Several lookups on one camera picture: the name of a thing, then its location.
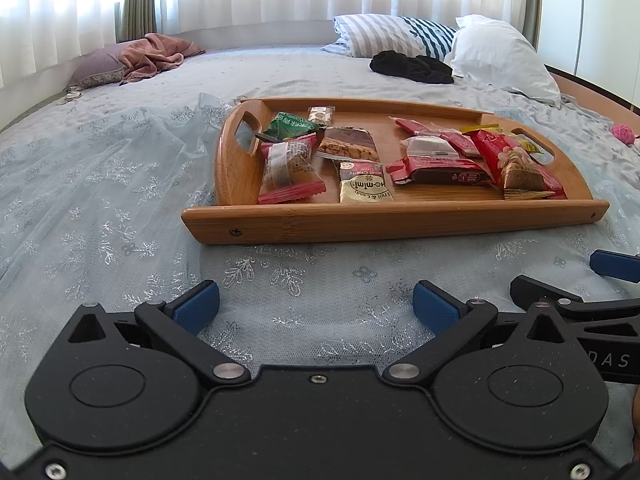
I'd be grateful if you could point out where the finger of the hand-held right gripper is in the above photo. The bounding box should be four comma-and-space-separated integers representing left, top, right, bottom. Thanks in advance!
510, 275, 640, 318
590, 250, 640, 283

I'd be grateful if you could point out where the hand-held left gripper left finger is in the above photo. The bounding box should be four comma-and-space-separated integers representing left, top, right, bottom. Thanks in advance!
65, 280, 251, 386

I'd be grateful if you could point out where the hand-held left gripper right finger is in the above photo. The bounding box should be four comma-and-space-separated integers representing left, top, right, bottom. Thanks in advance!
382, 281, 591, 386

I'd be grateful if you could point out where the wooden tray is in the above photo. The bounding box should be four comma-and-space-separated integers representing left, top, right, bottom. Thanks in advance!
181, 98, 611, 246

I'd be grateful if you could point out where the plain red snack packet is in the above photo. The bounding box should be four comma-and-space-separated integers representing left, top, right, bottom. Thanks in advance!
535, 170, 568, 200

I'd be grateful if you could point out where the red gold patterned packet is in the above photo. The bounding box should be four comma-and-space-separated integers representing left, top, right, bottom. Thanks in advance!
470, 130, 556, 201

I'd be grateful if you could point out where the red chocolate bar wrapper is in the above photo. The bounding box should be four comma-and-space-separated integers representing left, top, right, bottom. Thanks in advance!
386, 156, 496, 187

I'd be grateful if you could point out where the gold maroon candy packet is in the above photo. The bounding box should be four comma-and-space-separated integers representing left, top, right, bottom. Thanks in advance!
338, 160, 396, 204

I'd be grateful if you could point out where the pink cake packet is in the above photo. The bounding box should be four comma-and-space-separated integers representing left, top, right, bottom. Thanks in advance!
257, 135, 327, 205

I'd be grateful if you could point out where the yellow snack packet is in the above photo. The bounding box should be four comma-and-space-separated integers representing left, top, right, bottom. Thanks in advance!
460, 124, 546, 153

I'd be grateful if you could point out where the red printed packet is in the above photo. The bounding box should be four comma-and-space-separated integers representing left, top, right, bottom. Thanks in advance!
390, 117, 483, 158

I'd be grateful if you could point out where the brown seed snack packet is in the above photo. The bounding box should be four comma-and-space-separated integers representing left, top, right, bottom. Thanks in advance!
316, 127, 377, 163

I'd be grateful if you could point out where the green pea snack packet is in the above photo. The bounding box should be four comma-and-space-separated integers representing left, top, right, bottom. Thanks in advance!
260, 112, 318, 143

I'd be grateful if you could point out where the wooden headboard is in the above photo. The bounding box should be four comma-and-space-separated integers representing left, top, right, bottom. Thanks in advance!
545, 64, 640, 111

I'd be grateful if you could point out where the white pillow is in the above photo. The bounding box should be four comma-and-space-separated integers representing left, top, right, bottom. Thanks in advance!
444, 14, 563, 107

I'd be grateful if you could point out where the black crumpled cloth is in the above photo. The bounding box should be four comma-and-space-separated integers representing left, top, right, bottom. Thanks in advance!
370, 50, 455, 85

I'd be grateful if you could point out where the light blue bed sheet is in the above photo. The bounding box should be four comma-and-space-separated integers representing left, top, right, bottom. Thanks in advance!
0, 45, 640, 201

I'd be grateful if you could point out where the pink crumpled cloth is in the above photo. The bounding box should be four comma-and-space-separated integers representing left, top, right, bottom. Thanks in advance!
120, 33, 206, 83

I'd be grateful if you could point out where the purple pillow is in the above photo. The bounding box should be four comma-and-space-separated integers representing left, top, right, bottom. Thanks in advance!
67, 42, 128, 90

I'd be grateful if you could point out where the striped pillow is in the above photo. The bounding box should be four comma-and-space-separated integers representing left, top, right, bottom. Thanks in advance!
321, 14, 458, 58

